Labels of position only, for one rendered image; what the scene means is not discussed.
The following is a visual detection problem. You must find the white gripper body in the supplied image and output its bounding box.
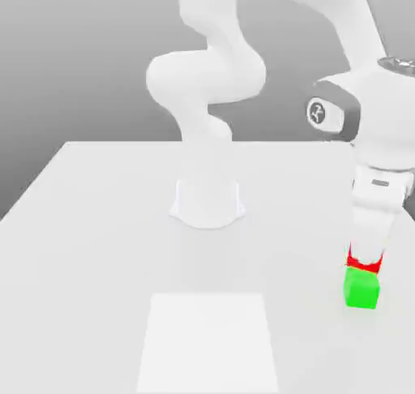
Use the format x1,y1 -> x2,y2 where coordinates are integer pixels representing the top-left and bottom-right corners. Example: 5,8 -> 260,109
351,165 -> 415,214

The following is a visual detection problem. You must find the small red cube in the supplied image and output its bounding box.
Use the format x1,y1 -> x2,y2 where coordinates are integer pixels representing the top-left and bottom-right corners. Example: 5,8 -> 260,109
345,242 -> 384,275

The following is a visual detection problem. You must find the small green cube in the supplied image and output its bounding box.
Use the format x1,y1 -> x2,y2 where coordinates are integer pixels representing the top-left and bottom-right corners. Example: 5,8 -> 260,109
343,267 -> 381,310

